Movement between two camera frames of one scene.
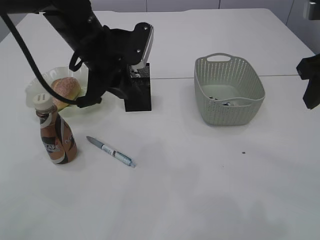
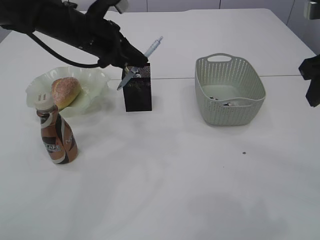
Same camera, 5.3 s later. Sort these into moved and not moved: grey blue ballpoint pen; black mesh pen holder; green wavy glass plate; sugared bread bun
Moved: grey blue ballpoint pen
Not moved: black mesh pen holder; green wavy glass plate; sugared bread bun
